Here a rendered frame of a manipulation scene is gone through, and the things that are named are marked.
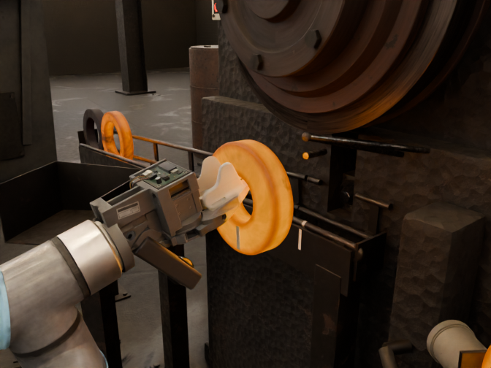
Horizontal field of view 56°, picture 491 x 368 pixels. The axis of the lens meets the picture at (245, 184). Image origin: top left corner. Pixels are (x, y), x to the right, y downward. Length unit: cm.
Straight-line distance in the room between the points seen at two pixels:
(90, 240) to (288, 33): 39
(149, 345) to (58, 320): 121
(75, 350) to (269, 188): 28
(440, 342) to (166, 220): 37
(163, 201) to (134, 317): 136
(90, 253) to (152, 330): 129
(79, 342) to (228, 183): 25
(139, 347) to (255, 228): 116
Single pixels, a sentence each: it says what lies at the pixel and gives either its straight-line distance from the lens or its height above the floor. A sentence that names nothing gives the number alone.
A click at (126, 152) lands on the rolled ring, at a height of 67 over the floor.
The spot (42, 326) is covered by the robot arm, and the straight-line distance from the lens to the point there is 52.
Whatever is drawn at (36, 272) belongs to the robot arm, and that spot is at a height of 82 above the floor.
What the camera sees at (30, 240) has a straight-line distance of 115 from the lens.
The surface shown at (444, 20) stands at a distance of 63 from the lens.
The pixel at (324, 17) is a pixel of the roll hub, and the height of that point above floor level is 106.
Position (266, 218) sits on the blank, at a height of 82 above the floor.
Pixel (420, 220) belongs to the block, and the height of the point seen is 80.
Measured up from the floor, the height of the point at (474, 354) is 72.
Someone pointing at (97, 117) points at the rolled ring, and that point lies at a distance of 169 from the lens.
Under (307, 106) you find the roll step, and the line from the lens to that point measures 75.
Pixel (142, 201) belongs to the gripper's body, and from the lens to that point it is 53.
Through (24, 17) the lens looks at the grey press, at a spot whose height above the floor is 109.
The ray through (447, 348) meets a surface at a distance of 63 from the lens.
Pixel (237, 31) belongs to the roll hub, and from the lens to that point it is 77.
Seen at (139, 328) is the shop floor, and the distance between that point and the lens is 181.
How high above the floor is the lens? 105
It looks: 19 degrees down
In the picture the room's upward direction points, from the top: straight up
